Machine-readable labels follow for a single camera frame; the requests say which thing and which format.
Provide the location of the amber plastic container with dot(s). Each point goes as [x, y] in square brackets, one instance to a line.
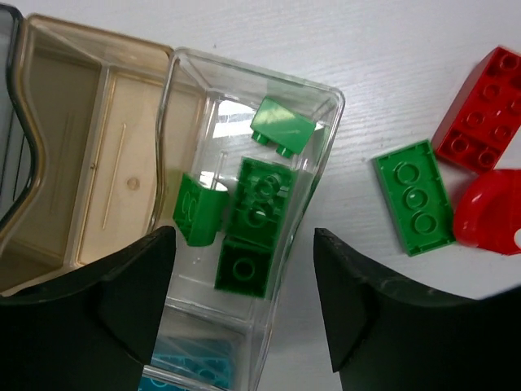
[91, 98]

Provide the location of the green 2x2 lego top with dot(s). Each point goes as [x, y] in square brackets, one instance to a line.
[243, 268]

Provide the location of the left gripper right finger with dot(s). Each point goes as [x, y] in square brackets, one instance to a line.
[386, 331]

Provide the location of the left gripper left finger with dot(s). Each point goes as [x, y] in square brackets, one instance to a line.
[93, 328]

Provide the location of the smoky grey plastic container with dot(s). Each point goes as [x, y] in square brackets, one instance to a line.
[8, 102]

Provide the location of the green sloped lego brick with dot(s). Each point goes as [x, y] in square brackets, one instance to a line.
[288, 130]

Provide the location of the clear plastic container lower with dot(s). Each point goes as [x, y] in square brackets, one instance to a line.
[196, 353]

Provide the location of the green 2x4 lego flat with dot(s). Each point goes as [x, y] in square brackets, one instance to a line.
[416, 197]

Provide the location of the red round lego piece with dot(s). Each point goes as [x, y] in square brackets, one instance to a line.
[488, 214]

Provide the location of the cyan 2x4 lego brick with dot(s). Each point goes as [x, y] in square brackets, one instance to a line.
[214, 371]

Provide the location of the red 2x4 lego brick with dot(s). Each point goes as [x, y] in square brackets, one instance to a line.
[485, 114]

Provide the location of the green 2x2 lego brick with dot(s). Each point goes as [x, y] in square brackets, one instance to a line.
[260, 202]

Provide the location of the clear plastic container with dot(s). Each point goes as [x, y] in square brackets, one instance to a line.
[241, 152]
[196, 353]

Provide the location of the clear plastic container upper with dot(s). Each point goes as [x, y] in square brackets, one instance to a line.
[241, 152]

